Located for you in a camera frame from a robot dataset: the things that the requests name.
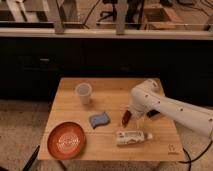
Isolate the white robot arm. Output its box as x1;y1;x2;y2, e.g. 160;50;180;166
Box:
128;79;213;141

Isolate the white ceramic cup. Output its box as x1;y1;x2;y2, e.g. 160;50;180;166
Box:
75;83;92;105

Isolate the dark cabinet counter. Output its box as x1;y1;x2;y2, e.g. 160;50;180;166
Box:
0;28;213;105

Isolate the black office chair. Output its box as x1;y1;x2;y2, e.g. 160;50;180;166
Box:
96;0;118;25

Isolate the wooden table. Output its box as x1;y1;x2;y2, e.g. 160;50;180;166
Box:
38;78;184;161

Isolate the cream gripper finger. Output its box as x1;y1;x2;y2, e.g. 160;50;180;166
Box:
136;117;144;130

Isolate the black rectangular block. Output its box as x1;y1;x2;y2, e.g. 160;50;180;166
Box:
147;110;160;118

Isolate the black cable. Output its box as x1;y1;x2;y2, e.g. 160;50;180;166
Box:
179;138;213;171

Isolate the blue sponge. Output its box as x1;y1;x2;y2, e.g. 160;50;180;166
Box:
89;112;110;129

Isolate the cardboard box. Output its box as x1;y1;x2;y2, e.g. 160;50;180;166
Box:
143;3;183;30

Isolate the white tube bottle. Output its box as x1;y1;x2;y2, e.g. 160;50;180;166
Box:
116;130;153;146

